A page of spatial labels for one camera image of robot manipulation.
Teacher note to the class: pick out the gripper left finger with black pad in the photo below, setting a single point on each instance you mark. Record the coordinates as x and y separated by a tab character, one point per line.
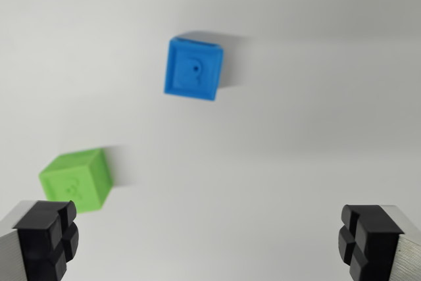
36	238

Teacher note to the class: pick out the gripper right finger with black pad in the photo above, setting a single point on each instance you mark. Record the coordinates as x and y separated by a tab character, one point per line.
375	241

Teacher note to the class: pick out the green embossed toy cube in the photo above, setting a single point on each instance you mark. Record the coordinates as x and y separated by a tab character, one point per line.
77	179

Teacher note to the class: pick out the blue toy cube, number 2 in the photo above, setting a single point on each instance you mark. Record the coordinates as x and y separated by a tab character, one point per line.
192	68

